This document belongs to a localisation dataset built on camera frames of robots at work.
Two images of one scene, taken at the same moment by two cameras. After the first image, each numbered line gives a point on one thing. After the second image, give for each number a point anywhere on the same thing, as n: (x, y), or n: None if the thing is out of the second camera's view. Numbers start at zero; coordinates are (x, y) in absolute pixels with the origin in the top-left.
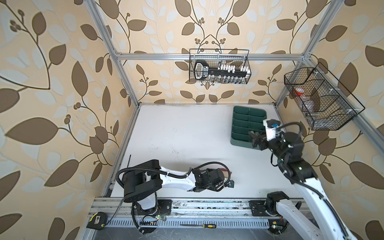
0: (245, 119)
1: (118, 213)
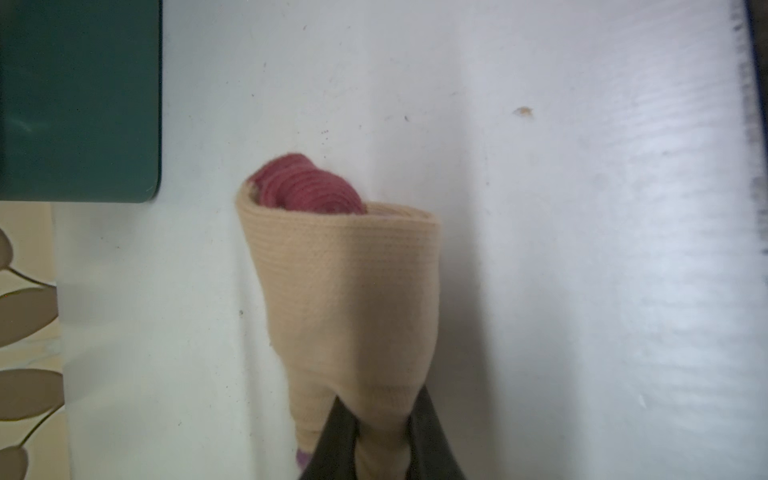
0: (80, 100)
1: None
